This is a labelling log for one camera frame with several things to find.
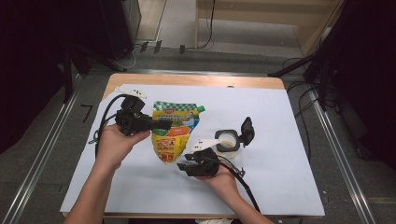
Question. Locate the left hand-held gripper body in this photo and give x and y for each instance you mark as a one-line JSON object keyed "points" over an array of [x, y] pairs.
{"points": [[132, 119]]}

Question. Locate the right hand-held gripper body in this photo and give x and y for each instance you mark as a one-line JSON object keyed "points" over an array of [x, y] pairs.
{"points": [[207, 163]]}

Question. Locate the colourful spouted sauce pouch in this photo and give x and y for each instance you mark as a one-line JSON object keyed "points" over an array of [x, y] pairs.
{"points": [[174, 140]]}

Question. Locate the clear jar with black lid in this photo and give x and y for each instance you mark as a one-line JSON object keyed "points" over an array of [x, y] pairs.
{"points": [[229, 143]]}

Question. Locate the person's right hand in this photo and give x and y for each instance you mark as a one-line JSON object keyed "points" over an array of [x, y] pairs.
{"points": [[222, 182]]}

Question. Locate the person's left hand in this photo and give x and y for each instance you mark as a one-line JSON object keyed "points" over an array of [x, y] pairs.
{"points": [[112, 146]]}

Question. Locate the black tape strip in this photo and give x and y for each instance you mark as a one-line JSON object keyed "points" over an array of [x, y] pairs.
{"points": [[182, 49], [158, 46], [144, 46]]}

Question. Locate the black metal stand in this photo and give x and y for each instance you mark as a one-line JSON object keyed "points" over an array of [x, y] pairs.
{"points": [[67, 77]]}

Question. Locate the white paper sheet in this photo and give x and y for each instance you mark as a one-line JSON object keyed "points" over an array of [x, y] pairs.
{"points": [[280, 124]]}

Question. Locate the black cabinet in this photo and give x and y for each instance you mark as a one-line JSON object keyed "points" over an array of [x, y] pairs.
{"points": [[118, 28]]}

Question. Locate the dark curtain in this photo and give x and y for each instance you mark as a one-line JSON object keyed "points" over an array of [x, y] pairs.
{"points": [[31, 62], [367, 62]]}

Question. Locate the black stand leg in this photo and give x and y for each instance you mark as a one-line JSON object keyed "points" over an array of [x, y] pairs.
{"points": [[289, 67]]}

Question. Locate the metal floor rail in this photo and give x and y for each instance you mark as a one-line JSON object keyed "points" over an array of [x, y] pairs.
{"points": [[186, 72], [37, 168], [342, 161]]}

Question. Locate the light wooden frame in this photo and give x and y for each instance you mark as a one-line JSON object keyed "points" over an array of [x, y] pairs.
{"points": [[311, 37]]}

